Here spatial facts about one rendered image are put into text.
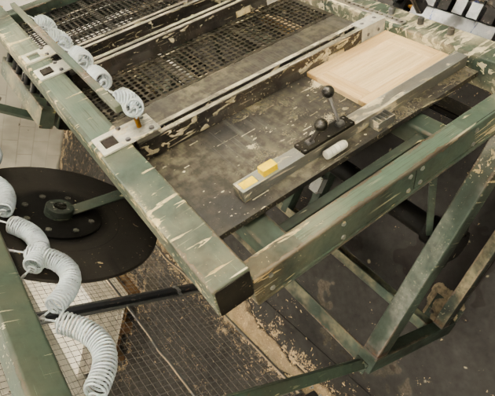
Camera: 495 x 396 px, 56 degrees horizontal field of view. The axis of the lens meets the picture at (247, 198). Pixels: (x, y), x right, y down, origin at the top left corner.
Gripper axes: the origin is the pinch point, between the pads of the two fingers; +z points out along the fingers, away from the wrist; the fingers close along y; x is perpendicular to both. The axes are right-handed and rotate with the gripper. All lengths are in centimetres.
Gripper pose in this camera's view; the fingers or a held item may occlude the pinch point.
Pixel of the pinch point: (418, 0)
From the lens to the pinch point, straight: 132.6
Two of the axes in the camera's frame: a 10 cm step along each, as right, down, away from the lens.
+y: 6.4, 4.0, -6.6
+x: 5.3, -8.5, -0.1
